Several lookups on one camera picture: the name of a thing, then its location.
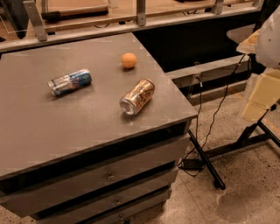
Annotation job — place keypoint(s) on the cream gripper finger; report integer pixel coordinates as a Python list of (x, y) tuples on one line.
[(265, 93), (248, 45)]

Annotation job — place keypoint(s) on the wooden workbench with rail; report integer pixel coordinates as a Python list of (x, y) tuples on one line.
[(121, 18)]

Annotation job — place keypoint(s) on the black metal stand leg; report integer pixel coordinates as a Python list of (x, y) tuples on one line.
[(254, 134)]

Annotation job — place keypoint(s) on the grey low shelf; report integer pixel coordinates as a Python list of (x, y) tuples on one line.
[(200, 78)]

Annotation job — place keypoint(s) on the grey metal bracket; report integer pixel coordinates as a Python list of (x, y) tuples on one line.
[(140, 12), (36, 20)]

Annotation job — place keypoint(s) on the black power adapter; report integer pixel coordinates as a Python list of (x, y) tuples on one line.
[(192, 164)]

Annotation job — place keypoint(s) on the grey metal bracket middle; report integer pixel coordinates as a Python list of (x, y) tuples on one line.
[(140, 12)]

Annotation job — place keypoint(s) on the middle drawer with handle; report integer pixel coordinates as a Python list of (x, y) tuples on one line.
[(118, 194)]

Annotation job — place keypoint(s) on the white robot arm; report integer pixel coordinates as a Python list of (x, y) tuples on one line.
[(265, 44)]

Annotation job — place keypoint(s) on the grey metal bracket left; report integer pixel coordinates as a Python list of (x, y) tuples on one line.
[(36, 20)]

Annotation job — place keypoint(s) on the grey drawer cabinet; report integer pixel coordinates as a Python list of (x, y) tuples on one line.
[(44, 137)]

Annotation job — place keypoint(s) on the orange fruit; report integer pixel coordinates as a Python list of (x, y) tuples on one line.
[(129, 60)]

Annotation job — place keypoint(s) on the top drawer with handle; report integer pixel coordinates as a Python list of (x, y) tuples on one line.
[(96, 177)]

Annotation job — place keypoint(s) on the gold brown soda can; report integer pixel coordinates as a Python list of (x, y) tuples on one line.
[(133, 102)]

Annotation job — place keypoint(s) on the blue silver redbull can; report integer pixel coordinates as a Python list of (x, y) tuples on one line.
[(69, 82)]

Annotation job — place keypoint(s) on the drawer with handle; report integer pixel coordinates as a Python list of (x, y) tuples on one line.
[(123, 213), (96, 177), (118, 194)]

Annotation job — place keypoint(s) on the bottom drawer with handle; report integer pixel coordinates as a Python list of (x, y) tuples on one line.
[(123, 213)]

